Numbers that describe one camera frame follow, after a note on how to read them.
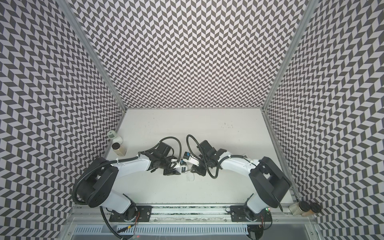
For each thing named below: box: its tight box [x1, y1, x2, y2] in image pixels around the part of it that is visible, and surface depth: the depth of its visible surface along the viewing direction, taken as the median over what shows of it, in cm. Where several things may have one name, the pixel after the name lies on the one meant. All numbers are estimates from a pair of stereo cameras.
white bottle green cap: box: [107, 130, 123, 144], surface depth 93 cm
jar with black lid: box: [111, 142, 127, 157], surface depth 91 cm
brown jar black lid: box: [301, 202, 321, 217], surface depth 70 cm
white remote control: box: [180, 165, 188, 174], surface depth 88 cm
